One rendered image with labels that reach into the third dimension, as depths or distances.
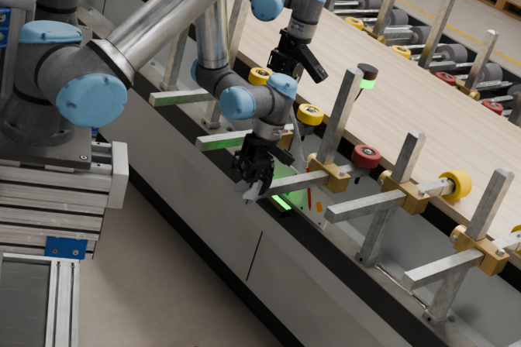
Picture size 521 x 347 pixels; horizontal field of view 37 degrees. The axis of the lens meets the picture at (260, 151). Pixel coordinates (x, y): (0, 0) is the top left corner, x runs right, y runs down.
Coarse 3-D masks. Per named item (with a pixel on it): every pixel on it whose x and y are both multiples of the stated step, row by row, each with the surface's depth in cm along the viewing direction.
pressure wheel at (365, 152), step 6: (354, 150) 222; (360, 150) 222; (366, 150) 222; (372, 150) 225; (354, 156) 222; (360, 156) 220; (366, 156) 220; (372, 156) 221; (378, 156) 222; (354, 162) 222; (360, 162) 221; (366, 162) 220; (372, 162) 220; (378, 162) 223; (372, 168) 222; (354, 180) 228
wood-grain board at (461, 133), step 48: (240, 48) 269; (336, 48) 295; (384, 48) 310; (336, 96) 254; (384, 96) 265; (432, 96) 277; (384, 144) 231; (432, 144) 241; (480, 144) 251; (480, 192) 220
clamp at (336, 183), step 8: (312, 160) 218; (312, 168) 219; (320, 168) 216; (328, 168) 215; (336, 168) 217; (336, 176) 213; (328, 184) 215; (336, 184) 212; (344, 184) 215; (336, 192) 214
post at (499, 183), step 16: (496, 176) 175; (512, 176) 175; (496, 192) 176; (480, 208) 180; (496, 208) 179; (480, 224) 180; (464, 272) 188; (448, 288) 189; (432, 304) 194; (448, 304) 192
